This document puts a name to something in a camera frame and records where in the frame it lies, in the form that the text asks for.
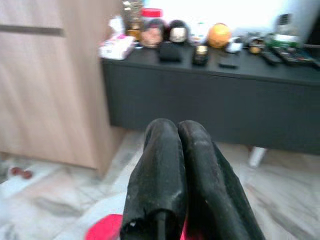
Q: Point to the black low tv console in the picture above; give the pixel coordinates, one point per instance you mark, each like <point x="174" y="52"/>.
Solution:
<point x="225" y="105"/>

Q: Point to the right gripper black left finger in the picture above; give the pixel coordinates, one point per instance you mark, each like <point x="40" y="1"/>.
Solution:
<point x="157" y="175"/>

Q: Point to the black phone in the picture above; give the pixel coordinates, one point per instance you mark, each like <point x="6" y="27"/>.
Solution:
<point x="228" y="62"/>

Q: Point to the clear jar with red lid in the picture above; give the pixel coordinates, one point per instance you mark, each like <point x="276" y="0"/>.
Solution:
<point x="152" y="32"/>

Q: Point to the white green round holder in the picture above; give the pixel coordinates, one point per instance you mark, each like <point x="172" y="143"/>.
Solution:
<point x="285" y="30"/>

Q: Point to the light wooden cabinet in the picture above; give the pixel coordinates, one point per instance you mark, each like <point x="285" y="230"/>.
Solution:
<point x="50" y="87"/>

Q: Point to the red plastic stool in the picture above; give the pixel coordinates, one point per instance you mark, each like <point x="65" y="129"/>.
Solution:
<point x="105" y="228"/>

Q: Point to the black television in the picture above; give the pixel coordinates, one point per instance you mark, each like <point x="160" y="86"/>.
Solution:
<point x="313" y="22"/>

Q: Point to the black remote control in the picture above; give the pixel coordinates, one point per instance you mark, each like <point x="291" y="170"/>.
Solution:
<point x="285" y="55"/>
<point x="302" y="58"/>
<point x="271" y="57"/>

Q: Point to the orange round plush toy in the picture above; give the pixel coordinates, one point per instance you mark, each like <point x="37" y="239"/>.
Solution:
<point x="219" y="35"/>

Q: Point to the small black key fob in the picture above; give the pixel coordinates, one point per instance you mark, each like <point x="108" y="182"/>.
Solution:
<point x="200" y="55"/>

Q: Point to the small white panda toy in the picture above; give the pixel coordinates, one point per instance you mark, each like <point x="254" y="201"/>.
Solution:
<point x="235" y="45"/>

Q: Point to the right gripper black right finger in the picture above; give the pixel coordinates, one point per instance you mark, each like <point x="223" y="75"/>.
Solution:
<point x="215" y="195"/>

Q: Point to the pink white tissue box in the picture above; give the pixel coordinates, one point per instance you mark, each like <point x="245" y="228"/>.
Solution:
<point x="116" y="46"/>

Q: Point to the small red dumbbell toy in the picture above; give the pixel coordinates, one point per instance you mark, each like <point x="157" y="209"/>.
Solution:
<point x="21" y="173"/>

